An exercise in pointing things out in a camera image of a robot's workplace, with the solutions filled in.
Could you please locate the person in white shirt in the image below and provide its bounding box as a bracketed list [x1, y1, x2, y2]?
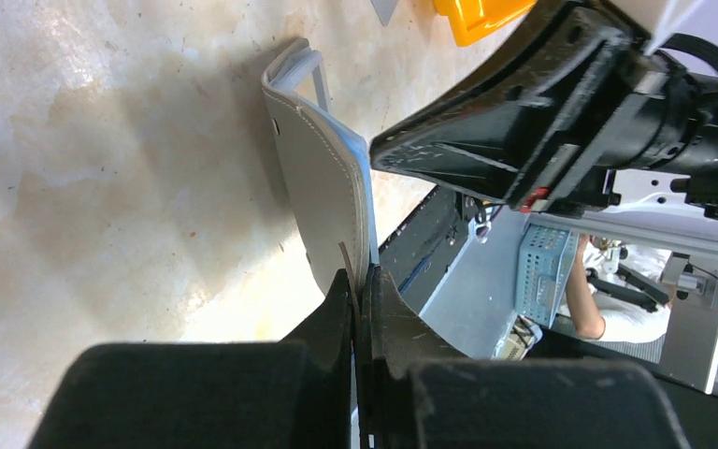
[557, 234, 678, 343]

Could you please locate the grey card on table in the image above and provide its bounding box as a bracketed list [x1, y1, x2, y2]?
[370, 0, 398, 26]

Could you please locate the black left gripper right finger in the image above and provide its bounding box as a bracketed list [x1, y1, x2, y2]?
[362, 266, 689, 448]

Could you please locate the yellow plastic bin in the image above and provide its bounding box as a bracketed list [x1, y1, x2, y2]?
[433, 0, 536, 47]

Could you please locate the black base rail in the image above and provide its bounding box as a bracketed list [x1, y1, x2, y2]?
[380, 187, 478, 313]

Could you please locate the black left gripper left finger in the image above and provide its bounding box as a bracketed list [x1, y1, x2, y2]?
[30, 270, 352, 448]

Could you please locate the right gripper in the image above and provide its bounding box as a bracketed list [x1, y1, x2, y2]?
[369, 1, 718, 221]

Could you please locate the blue perforated metal box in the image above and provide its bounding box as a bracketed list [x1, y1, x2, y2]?
[514, 224, 578, 328]

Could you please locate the grey leather card holder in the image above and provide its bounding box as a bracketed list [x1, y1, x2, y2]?
[261, 37, 379, 292]

